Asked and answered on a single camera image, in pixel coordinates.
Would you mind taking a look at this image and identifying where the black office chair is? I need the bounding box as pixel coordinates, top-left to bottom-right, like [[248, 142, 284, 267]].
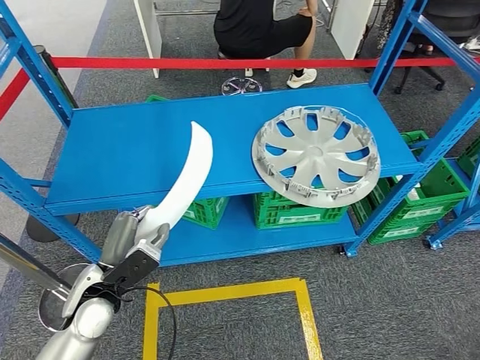
[[393, 0, 480, 95]]

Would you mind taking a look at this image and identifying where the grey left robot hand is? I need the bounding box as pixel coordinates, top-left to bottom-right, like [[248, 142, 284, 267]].
[[99, 205, 171, 269]]

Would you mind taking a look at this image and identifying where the black stool chrome base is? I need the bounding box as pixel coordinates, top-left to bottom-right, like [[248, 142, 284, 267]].
[[218, 49, 271, 96]]

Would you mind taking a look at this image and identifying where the blue wheeled rack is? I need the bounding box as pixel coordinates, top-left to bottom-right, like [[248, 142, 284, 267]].
[[423, 154, 480, 251]]

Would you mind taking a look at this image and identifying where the white desk panel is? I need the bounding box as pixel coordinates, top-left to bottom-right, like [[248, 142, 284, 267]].
[[329, 0, 376, 61]]

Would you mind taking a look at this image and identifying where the black stanchion post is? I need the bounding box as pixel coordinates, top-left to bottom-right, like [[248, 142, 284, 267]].
[[25, 44, 81, 245]]

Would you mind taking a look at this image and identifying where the yellow floor tape square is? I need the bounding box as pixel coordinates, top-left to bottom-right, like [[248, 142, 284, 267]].
[[142, 277, 324, 360]]

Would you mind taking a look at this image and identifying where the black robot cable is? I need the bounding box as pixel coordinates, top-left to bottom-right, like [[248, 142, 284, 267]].
[[112, 285, 178, 360]]

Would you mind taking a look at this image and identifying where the silver wheel cover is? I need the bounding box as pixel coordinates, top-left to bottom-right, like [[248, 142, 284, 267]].
[[251, 105, 382, 209]]

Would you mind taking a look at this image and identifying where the red barrier belt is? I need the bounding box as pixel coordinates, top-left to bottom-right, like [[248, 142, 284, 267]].
[[51, 55, 459, 71], [0, 68, 31, 123]]

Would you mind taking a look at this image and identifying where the white curved plastic part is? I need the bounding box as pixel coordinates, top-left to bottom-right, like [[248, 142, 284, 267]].
[[133, 120, 214, 250]]

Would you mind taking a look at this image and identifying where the seated person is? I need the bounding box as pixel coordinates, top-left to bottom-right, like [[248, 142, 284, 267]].
[[214, 0, 318, 91], [374, 0, 436, 56]]

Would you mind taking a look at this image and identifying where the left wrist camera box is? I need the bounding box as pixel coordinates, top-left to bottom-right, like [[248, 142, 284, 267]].
[[102, 237, 162, 294]]

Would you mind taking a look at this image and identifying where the blue metal shelf rack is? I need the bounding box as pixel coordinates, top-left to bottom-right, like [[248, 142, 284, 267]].
[[0, 0, 480, 269]]

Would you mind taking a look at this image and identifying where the white desk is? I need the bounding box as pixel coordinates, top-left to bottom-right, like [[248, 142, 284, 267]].
[[133, 0, 222, 80]]

